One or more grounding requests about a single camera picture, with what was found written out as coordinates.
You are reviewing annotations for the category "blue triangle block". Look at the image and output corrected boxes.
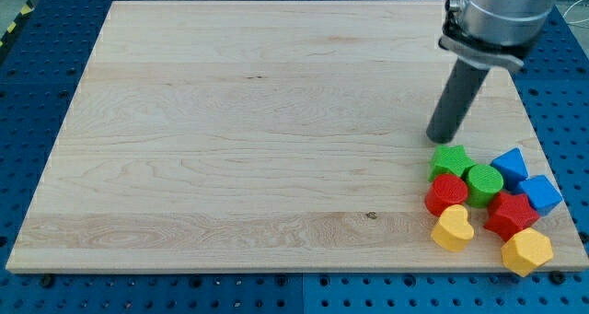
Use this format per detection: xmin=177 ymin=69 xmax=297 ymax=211
xmin=491 ymin=147 xmax=529 ymax=191

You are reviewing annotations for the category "yellow heart block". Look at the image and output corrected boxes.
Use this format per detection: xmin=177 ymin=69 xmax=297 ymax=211
xmin=431 ymin=204 xmax=475 ymax=252

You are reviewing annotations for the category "yellow hexagon block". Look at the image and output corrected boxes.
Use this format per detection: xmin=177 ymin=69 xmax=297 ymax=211
xmin=501 ymin=227 xmax=554 ymax=277

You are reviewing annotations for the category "white cable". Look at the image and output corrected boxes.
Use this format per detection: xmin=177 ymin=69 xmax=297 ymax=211
xmin=561 ymin=0 xmax=589 ymax=29

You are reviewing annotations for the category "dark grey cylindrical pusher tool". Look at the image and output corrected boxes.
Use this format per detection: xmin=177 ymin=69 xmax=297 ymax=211
xmin=426 ymin=59 xmax=489 ymax=144

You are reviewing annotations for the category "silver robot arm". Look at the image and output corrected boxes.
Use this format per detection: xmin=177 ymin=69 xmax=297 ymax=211
xmin=439 ymin=0 xmax=557 ymax=73

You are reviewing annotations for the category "red cylinder block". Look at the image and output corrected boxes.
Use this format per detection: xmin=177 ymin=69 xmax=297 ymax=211
xmin=424 ymin=173 xmax=468 ymax=216

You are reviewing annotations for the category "light wooden board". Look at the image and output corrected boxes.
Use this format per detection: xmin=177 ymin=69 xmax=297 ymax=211
xmin=5 ymin=0 xmax=589 ymax=275

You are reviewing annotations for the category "blue cube block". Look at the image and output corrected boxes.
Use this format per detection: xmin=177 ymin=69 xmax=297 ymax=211
xmin=514 ymin=175 xmax=562 ymax=216

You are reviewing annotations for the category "green star block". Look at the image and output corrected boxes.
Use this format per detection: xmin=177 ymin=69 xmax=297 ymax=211
xmin=428 ymin=145 xmax=477 ymax=181

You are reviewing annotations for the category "red star block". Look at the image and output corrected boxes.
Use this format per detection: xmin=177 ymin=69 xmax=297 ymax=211
xmin=483 ymin=192 xmax=540 ymax=242

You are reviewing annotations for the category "yellow black hazard tape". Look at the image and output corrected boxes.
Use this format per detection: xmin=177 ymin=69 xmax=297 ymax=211
xmin=1 ymin=0 xmax=35 ymax=51

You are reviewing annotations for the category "green cylinder block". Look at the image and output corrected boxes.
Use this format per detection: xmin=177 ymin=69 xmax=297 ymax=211
xmin=466 ymin=164 xmax=503 ymax=208

